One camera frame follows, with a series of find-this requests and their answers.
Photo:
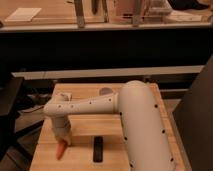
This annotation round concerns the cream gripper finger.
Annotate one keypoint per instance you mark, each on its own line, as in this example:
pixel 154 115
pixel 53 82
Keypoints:
pixel 68 139

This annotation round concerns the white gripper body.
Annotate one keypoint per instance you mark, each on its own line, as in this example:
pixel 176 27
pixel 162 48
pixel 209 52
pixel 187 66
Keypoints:
pixel 61 127

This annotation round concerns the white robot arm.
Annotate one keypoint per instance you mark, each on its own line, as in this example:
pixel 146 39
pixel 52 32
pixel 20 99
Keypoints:
pixel 143 130

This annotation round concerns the black rectangular block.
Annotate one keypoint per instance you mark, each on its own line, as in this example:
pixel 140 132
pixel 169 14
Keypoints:
pixel 98 149

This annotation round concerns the black chair at left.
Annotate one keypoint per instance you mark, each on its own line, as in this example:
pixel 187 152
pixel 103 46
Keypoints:
pixel 13 99

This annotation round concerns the grey round lid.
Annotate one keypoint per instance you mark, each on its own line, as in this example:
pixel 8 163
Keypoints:
pixel 105 91

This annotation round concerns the white paper sheet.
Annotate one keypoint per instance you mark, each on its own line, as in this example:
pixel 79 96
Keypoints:
pixel 23 15

